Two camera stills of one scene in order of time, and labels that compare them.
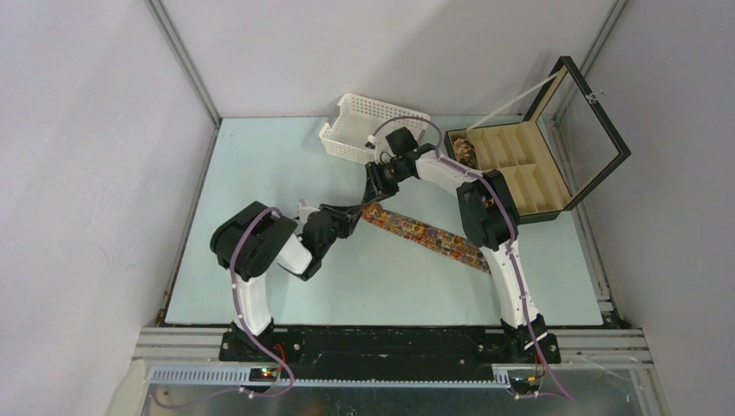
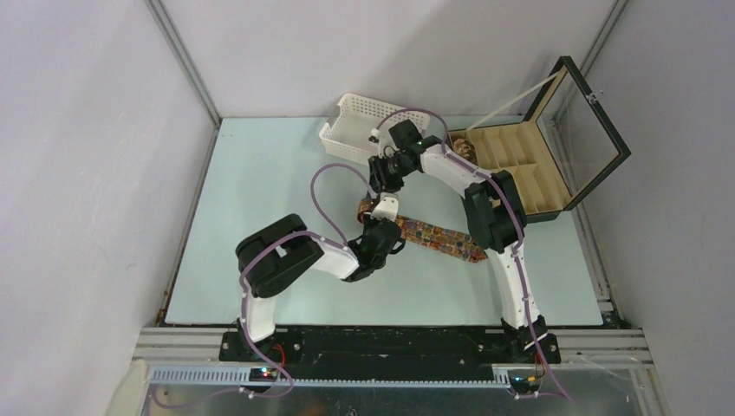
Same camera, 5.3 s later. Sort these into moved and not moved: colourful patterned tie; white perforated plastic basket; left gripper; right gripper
Moved: left gripper
Not moved: right gripper; white perforated plastic basket; colourful patterned tie
